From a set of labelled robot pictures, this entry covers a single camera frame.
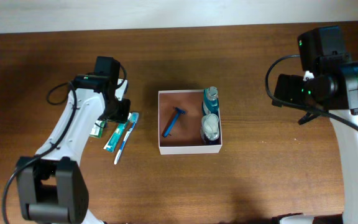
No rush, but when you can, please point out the blue disposable razor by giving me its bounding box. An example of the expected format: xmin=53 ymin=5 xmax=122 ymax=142
xmin=162 ymin=107 xmax=186 ymax=138

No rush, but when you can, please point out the blue mouthwash bottle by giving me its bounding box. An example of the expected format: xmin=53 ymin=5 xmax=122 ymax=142
xmin=201 ymin=86 xmax=219 ymax=116

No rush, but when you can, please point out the clear pump soap bottle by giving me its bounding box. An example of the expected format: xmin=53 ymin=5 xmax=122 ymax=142
xmin=200 ymin=113 xmax=220 ymax=145

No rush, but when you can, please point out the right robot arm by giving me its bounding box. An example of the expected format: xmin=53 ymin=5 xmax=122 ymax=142
xmin=266 ymin=26 xmax=358 ymax=223

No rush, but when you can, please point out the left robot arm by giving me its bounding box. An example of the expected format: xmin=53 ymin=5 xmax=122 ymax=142
xmin=11 ymin=56 xmax=131 ymax=223

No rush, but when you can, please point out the blue white toothbrush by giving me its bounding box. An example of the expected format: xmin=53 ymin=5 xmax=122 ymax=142
xmin=114 ymin=112 xmax=139 ymax=165

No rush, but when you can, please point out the green white soap packet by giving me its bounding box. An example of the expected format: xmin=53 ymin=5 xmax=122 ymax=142
xmin=89 ymin=120 xmax=107 ymax=138

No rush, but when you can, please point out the small toothpaste tube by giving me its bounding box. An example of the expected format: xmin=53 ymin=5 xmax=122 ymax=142
xmin=103 ymin=113 xmax=132 ymax=152

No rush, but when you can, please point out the white square cardboard box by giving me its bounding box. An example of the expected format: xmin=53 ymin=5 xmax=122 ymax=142
xmin=158 ymin=90 xmax=223 ymax=155

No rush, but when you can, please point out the right black cable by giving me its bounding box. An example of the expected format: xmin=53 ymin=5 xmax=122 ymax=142
xmin=265 ymin=54 xmax=358 ymax=154

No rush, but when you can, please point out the black cable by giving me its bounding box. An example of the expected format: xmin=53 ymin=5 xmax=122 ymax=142
xmin=1 ymin=63 xmax=127 ymax=224
xmin=265 ymin=54 xmax=358 ymax=154

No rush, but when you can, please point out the left black cable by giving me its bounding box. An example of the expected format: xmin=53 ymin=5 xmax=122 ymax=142
xmin=1 ymin=63 xmax=127 ymax=224

